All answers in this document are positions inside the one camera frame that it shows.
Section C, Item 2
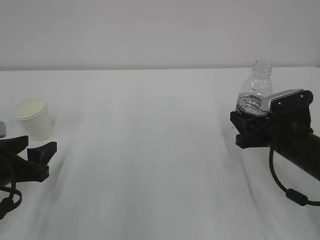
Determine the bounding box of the clear green-label water bottle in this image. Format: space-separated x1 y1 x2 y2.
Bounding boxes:
235 60 273 117

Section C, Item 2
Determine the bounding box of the white paper cup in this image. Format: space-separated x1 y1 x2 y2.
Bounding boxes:
11 96 53 142

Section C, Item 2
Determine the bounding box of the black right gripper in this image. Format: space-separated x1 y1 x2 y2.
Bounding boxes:
230 109 313 149

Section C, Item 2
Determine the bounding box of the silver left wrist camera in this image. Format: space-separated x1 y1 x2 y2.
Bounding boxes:
0 121 7 138

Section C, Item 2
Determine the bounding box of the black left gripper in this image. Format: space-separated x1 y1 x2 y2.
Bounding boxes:
0 135 57 187

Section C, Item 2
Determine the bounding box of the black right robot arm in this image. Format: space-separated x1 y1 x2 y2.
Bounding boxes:
230 108 320 180

